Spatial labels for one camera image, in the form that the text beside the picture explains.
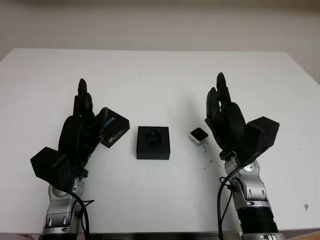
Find small silver depth camera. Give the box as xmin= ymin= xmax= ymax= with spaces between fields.
xmin=187 ymin=127 xmax=206 ymax=146

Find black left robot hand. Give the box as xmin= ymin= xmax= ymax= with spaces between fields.
xmin=57 ymin=78 xmax=111 ymax=176

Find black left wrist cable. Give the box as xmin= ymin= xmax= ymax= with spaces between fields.
xmin=64 ymin=189 xmax=96 ymax=240

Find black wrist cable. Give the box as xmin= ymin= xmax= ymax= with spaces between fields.
xmin=217 ymin=159 xmax=251 ymax=240
xmin=64 ymin=189 xmax=96 ymax=240

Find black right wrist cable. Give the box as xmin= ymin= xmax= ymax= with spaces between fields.
xmin=217 ymin=159 xmax=251 ymax=240

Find black RealSense box lid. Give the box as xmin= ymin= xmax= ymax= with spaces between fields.
xmin=101 ymin=107 xmax=131 ymax=150

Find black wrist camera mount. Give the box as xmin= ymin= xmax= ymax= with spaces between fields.
xmin=30 ymin=146 xmax=76 ymax=193
xmin=243 ymin=116 xmax=280 ymax=166

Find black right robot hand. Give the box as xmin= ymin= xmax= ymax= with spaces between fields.
xmin=204 ymin=72 xmax=251 ymax=157

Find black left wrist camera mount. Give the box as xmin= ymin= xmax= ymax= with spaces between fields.
xmin=30 ymin=146 xmax=76 ymax=193

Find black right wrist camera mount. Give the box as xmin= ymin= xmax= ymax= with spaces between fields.
xmin=243 ymin=116 xmax=280 ymax=166

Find black camera box base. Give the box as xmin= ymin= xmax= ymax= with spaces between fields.
xmin=136 ymin=125 xmax=171 ymax=161

